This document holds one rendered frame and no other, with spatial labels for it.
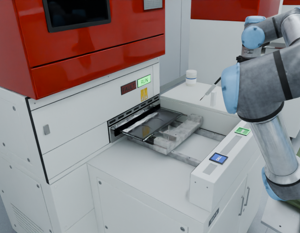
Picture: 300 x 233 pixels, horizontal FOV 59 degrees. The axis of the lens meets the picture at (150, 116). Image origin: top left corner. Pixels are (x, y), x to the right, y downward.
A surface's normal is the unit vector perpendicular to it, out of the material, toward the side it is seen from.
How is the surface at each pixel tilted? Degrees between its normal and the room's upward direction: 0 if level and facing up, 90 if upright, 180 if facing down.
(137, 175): 0
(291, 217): 0
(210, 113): 90
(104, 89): 90
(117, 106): 90
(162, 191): 0
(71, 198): 90
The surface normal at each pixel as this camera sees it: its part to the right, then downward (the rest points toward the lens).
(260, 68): -0.54, -0.33
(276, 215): -0.03, -0.90
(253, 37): -0.36, 0.42
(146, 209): -0.61, 0.37
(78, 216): 0.80, 0.25
